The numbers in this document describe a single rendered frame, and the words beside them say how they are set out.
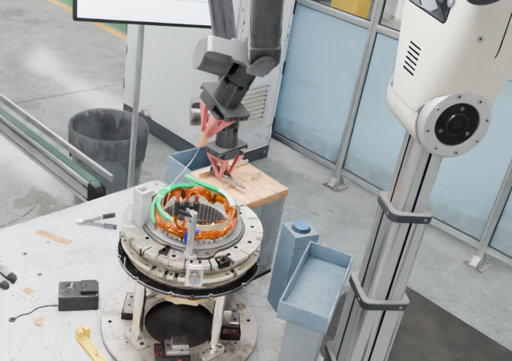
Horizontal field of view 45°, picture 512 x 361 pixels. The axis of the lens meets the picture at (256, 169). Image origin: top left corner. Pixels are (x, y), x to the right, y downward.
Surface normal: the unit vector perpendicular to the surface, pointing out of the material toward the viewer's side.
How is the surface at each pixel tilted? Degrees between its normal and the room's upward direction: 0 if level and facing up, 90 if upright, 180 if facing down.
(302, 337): 90
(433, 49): 90
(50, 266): 0
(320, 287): 0
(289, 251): 90
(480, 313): 0
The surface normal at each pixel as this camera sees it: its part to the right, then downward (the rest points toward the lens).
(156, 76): -0.69, 0.25
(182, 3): 0.34, 0.38
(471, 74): 0.10, 0.74
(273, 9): 0.10, 0.89
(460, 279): 0.15, -0.88
